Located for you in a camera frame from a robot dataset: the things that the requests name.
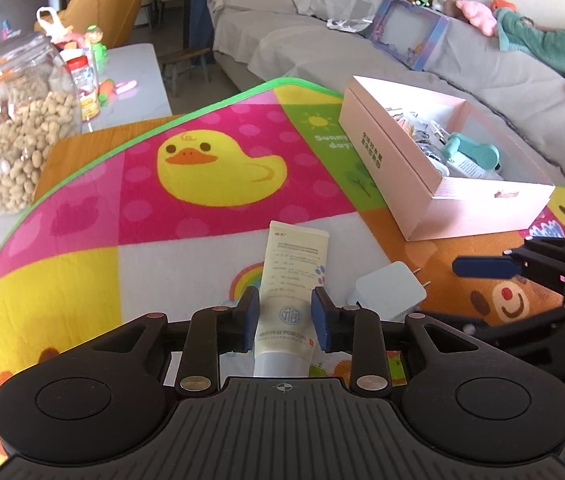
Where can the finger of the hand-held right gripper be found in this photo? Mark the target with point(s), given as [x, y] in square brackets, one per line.
[522, 332]
[487, 266]

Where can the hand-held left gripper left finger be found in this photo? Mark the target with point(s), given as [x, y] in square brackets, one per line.
[248, 317]

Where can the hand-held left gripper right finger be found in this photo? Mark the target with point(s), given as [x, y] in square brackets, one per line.
[321, 317]

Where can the white cream tube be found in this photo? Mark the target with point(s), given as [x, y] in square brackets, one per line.
[287, 280]

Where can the white charger adapter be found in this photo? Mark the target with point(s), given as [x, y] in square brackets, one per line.
[387, 290]

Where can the white printed carton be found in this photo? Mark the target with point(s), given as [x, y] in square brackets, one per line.
[472, 167]

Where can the pink cardboard box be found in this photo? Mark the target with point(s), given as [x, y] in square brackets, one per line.
[412, 195]

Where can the teal plastic item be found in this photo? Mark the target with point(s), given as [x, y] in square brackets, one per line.
[467, 150]

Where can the colourful cartoon play mat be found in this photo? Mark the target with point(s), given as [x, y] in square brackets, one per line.
[187, 240]

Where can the clear plastic bag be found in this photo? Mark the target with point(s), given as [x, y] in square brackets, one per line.
[420, 132]

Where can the teal blanket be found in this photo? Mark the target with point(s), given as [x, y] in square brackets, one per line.
[552, 42]

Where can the purple window box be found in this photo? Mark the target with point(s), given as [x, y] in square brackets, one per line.
[407, 30]

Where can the pink plush toy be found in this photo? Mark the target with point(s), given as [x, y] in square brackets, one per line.
[477, 15]

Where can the small pink item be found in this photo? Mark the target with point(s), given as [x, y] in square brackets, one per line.
[126, 86]

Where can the grey sofa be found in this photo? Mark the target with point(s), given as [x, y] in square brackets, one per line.
[312, 55]

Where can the dark wooden stool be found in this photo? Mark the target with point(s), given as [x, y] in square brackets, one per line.
[185, 62]

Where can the orange plush toy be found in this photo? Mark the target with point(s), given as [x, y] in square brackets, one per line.
[504, 4]

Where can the orange carrot toy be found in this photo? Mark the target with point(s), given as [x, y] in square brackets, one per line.
[106, 91]

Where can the small jar with red lid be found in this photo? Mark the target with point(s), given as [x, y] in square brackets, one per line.
[85, 95]

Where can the clear plastic packaging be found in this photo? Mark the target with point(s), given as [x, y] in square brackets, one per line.
[350, 23]

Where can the glass jar of peanuts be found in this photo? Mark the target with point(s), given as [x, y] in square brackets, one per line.
[17, 130]

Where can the green toy dispenser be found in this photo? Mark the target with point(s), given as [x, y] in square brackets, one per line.
[96, 47]

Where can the red and pink toy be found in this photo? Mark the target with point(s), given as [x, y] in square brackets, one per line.
[70, 42]

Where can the yellow armchair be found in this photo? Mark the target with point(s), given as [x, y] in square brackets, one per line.
[107, 0]

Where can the white plastic bag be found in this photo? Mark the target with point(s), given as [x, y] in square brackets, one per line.
[50, 22]

